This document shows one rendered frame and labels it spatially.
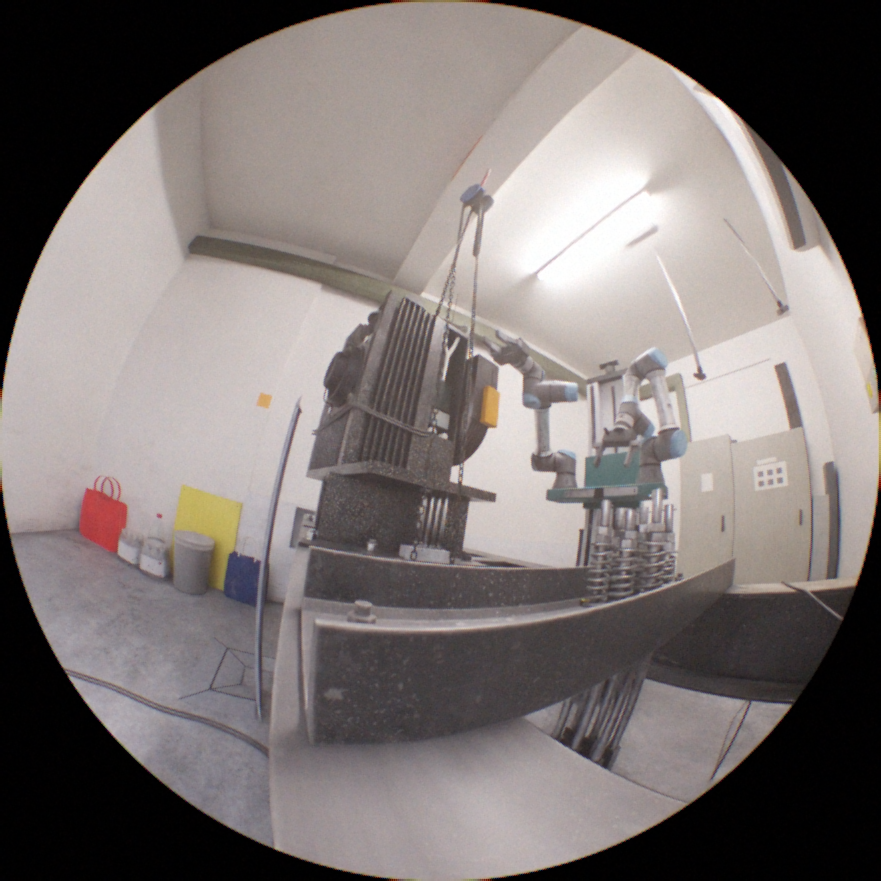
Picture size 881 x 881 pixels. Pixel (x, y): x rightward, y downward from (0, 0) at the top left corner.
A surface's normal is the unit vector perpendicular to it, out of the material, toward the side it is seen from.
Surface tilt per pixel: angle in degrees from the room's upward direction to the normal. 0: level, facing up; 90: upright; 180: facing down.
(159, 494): 90
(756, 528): 90
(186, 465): 90
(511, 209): 180
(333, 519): 90
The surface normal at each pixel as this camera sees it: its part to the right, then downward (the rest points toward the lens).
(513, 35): -0.15, 0.95
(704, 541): -0.89, -0.25
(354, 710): 0.43, -0.18
